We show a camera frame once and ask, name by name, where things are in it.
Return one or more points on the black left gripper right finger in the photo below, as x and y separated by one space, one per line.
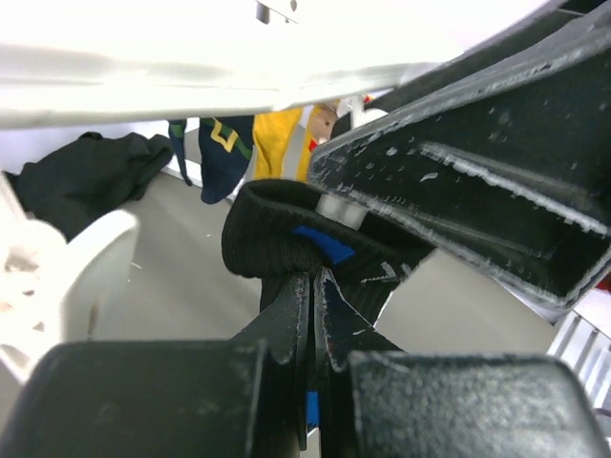
377 401

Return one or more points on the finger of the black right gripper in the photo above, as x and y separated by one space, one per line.
500 157

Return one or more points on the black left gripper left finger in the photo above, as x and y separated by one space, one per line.
241 397

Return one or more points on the yellow bear sock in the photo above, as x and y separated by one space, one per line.
272 133

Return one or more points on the navy yellow patch sock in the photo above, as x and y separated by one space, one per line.
226 147

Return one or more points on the white clip sock hanger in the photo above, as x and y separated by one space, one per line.
71 65

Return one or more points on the navy santa sock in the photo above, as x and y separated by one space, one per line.
605 283

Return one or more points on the black garment on floor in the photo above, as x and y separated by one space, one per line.
88 178

